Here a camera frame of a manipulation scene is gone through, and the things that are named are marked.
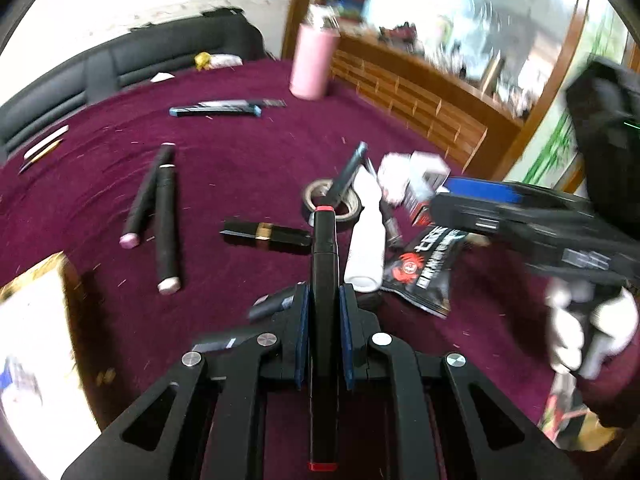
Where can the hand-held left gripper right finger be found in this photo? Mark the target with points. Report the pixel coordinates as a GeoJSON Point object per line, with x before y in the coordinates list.
{"type": "Point", "coordinates": [347, 340]}

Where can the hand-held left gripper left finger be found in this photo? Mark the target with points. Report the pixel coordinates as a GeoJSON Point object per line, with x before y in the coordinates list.
{"type": "Point", "coordinates": [300, 340]}

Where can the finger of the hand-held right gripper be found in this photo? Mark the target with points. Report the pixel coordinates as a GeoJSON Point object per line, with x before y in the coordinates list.
{"type": "Point", "coordinates": [480, 191]}
{"type": "Point", "coordinates": [462, 215]}

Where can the black marker red cap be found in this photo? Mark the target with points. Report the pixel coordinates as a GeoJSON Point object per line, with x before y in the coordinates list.
{"type": "Point", "coordinates": [324, 270]}

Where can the black gold lipstick tube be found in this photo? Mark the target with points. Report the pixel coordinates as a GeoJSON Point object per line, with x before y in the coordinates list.
{"type": "Point", "coordinates": [280, 235]}

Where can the thick black marker pink cap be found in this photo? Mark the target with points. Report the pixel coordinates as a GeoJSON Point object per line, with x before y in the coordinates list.
{"type": "Point", "coordinates": [166, 230]}

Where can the slim black marker pink cap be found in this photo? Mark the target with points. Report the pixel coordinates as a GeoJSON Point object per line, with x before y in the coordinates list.
{"type": "Point", "coordinates": [145, 195]}

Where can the gold-edged white box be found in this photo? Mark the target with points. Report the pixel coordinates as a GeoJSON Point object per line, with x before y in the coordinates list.
{"type": "Point", "coordinates": [35, 340]}

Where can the person's right hand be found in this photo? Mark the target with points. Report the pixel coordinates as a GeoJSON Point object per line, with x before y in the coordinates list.
{"type": "Point", "coordinates": [570, 330]}

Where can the grey black marker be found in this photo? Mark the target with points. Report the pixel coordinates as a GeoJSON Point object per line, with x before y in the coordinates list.
{"type": "Point", "coordinates": [270, 306]}
{"type": "Point", "coordinates": [215, 346]}

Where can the black snack packet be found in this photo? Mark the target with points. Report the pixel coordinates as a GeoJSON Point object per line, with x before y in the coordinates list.
{"type": "Point", "coordinates": [425, 275]}

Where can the pink fluffy puff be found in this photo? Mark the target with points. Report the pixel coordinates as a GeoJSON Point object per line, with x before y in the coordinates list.
{"type": "Point", "coordinates": [392, 175]}

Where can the white plastic bottle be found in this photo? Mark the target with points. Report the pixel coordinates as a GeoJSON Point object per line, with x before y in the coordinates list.
{"type": "Point", "coordinates": [365, 250]}

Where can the wooden cabinet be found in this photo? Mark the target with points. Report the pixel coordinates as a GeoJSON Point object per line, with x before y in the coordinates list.
{"type": "Point", "coordinates": [425, 95]}

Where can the grey blue pen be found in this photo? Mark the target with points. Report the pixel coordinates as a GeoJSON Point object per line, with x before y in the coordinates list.
{"type": "Point", "coordinates": [347, 172]}

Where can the black tape roll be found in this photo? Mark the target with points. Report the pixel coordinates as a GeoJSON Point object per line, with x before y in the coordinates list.
{"type": "Point", "coordinates": [308, 196]}

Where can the pile of assorted small items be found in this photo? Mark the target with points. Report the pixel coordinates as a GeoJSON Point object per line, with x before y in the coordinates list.
{"type": "Point", "coordinates": [400, 32]}

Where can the large mirror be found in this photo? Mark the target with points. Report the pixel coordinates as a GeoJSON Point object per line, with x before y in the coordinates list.
{"type": "Point", "coordinates": [450, 0]}

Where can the pink thermos bottle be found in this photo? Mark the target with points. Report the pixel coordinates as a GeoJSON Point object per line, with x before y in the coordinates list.
{"type": "Point", "coordinates": [310, 65]}

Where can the blue black utility knife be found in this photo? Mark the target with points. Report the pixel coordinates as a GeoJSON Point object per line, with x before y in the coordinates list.
{"type": "Point", "coordinates": [215, 109]}

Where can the blue white box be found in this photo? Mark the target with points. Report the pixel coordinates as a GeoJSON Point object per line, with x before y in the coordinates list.
{"type": "Point", "coordinates": [12, 377]}

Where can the white paper sheet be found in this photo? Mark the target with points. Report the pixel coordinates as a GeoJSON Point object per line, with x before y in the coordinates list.
{"type": "Point", "coordinates": [162, 78]}

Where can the yellow crumpled item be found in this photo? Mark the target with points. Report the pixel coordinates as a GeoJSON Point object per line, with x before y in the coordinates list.
{"type": "Point", "coordinates": [202, 60]}

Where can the yellow pen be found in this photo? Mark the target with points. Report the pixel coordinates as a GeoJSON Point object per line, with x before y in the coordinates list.
{"type": "Point", "coordinates": [42, 152]}

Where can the white pen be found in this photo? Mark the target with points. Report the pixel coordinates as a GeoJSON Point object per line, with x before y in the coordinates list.
{"type": "Point", "coordinates": [47, 141]}

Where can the black leather sofa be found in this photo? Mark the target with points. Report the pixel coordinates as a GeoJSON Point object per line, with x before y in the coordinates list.
{"type": "Point", "coordinates": [150, 55]}

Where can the green bamboo wall print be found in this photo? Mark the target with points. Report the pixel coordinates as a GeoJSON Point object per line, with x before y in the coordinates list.
{"type": "Point", "coordinates": [555, 145]}

